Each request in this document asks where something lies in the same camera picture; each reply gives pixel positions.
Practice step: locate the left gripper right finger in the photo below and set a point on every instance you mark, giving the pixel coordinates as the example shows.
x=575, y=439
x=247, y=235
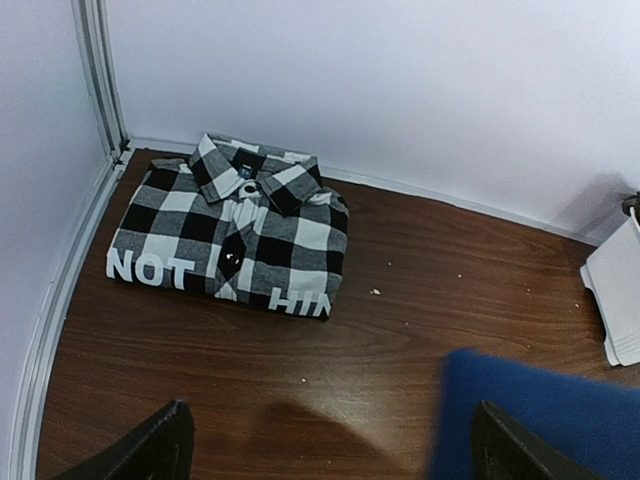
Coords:
x=504, y=448

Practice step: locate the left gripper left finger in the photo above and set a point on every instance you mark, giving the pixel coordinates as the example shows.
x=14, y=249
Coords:
x=160, y=447

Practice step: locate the navy blue garment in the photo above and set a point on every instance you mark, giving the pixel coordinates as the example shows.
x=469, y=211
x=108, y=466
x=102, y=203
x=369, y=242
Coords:
x=593, y=423

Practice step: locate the black white plaid shirt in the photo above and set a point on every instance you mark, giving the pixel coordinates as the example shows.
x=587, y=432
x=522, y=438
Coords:
x=236, y=221

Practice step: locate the white plastic laundry bin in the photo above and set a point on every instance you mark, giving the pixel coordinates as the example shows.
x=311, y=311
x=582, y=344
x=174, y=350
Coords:
x=611, y=273

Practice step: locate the left aluminium corner post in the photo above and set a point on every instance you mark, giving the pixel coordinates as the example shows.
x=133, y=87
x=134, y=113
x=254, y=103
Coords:
x=91, y=25

